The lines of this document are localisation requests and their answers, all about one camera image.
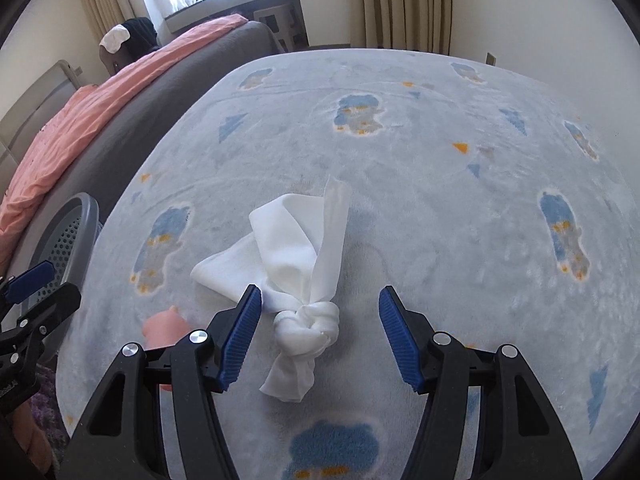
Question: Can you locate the white cloth on chair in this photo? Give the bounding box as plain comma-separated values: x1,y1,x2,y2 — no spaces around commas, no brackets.
99,24,132,53

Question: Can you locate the light blue printed blanket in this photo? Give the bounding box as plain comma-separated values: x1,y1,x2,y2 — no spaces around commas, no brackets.
55,47,640,480

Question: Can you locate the orange plush toy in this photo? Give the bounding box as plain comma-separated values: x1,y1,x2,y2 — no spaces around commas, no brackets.
7,400,55,478

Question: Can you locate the grey bed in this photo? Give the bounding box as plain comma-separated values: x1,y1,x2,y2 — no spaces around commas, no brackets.
5,20,281,281

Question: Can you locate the white plastic stool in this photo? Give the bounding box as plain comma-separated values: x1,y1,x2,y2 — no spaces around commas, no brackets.
252,4,308,53

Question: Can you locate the dark chair with dark garment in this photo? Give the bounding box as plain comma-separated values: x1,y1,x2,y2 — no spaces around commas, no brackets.
99,17,160,78

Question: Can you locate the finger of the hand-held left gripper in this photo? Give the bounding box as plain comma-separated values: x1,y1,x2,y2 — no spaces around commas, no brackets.
0,260,57,311
0,282,82,356

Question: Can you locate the grey perforated plastic basket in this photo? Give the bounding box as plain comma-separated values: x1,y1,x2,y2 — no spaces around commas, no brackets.
10,192,103,363

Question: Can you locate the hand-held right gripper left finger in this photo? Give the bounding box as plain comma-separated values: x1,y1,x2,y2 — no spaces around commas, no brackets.
59,284,263,480

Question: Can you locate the purple fuzzy cloth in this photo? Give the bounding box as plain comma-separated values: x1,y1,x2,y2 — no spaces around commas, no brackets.
30,362,72,453

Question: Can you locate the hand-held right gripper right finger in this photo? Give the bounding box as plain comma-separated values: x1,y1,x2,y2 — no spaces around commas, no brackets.
378,285,583,480

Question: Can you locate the pink toy pig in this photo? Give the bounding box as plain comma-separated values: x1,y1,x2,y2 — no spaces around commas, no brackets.
141,305,190,391

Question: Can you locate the white knotted cloth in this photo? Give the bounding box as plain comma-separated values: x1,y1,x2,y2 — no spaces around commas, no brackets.
190,176,352,403

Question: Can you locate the grey upholstered headboard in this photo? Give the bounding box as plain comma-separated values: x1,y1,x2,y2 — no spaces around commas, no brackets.
0,59,83,161

